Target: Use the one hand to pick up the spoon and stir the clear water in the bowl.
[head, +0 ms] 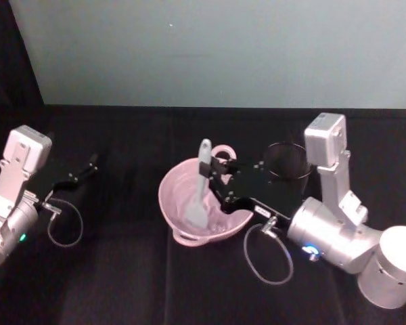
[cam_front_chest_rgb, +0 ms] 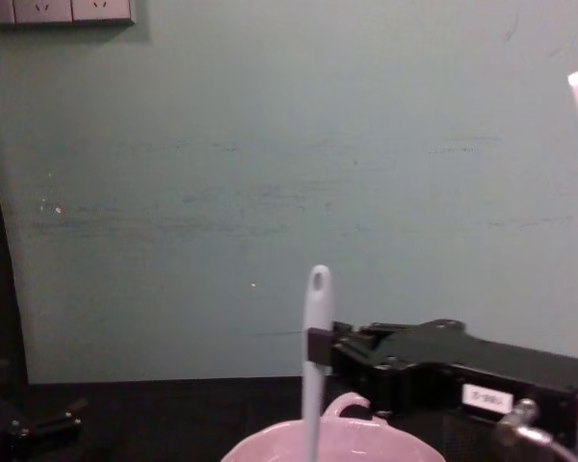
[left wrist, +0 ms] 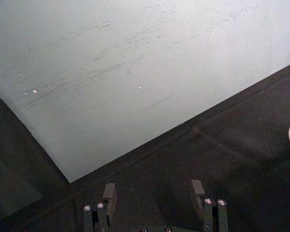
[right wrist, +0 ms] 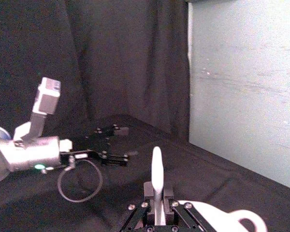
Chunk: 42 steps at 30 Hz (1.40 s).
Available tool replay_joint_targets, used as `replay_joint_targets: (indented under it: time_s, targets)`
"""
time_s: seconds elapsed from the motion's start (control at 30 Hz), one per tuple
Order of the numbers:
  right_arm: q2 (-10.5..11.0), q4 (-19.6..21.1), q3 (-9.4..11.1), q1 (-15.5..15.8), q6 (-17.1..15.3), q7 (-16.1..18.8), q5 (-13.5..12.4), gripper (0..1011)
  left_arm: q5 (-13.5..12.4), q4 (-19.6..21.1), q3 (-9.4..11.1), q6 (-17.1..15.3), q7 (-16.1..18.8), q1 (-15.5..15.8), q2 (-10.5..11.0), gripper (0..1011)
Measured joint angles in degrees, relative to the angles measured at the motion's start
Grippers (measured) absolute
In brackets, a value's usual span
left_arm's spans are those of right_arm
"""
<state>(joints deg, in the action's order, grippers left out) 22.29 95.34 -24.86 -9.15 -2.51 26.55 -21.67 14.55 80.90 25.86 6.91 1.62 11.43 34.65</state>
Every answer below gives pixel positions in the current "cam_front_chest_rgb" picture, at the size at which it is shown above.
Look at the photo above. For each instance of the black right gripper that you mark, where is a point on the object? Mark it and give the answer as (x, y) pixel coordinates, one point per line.
(428, 346)

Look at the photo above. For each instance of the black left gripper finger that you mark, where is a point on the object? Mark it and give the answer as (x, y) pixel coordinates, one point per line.
(43, 426)

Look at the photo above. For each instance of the white plastic spoon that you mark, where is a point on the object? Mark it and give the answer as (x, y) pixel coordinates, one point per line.
(319, 303)

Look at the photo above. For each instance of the pink cup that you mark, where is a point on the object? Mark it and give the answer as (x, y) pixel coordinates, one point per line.
(279, 440)

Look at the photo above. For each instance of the black table cloth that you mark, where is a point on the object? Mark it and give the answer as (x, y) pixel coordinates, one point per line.
(173, 418)

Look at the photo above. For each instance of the white wall socket plate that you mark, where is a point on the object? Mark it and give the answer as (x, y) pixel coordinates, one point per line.
(103, 9)
(43, 10)

